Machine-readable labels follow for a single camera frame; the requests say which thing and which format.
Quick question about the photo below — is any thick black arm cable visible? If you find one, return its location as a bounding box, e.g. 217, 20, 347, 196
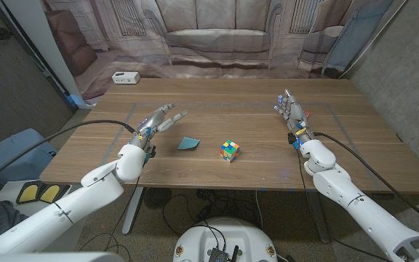
0, 119, 137, 188
314, 132, 419, 233

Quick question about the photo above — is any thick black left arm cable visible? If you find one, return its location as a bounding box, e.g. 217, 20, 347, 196
0, 119, 137, 188

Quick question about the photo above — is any white pedal base board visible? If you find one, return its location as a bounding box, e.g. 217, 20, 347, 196
0, 180, 76, 219

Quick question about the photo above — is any round black floor fan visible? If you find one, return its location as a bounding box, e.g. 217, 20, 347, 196
143, 187, 173, 210

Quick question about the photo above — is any white hanging cable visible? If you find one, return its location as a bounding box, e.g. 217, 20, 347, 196
255, 189, 266, 232

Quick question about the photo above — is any blue-grey plastic bin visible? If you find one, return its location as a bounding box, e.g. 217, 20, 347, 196
0, 127, 58, 183

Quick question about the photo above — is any black device with antenna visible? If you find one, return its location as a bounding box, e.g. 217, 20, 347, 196
207, 245, 240, 262

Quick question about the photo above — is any multicoloured Rubik's cube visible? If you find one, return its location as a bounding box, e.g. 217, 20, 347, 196
219, 139, 241, 164

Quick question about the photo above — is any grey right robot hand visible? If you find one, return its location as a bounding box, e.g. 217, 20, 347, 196
273, 89, 316, 151

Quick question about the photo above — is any blue sticky note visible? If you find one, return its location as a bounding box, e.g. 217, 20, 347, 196
177, 136, 201, 151

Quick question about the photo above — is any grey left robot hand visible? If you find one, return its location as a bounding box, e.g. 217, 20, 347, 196
127, 103, 189, 158

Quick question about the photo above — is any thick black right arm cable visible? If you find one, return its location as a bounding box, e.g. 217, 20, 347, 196
314, 132, 419, 233

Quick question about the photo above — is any white power socket box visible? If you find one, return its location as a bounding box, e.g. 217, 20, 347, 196
111, 71, 141, 85

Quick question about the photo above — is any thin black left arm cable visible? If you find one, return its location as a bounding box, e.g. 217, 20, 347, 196
78, 176, 140, 253

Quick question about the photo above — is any black floor cable loop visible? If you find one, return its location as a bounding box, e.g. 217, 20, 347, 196
161, 194, 228, 252

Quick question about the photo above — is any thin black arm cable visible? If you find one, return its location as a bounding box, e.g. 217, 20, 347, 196
78, 176, 140, 253
295, 148, 396, 262

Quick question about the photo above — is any white table leg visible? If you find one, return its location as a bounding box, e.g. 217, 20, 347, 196
121, 185, 145, 236

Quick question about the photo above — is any white door frame post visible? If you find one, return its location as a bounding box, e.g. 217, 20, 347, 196
4, 0, 97, 110

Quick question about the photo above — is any printed sofa room backdrop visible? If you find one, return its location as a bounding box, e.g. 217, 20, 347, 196
40, 0, 407, 101

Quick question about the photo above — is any grey table leg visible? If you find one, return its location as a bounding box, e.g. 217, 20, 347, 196
307, 191, 331, 244

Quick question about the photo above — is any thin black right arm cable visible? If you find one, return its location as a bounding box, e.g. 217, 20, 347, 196
295, 148, 396, 262

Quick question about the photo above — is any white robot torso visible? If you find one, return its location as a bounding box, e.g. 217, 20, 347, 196
172, 217, 279, 262

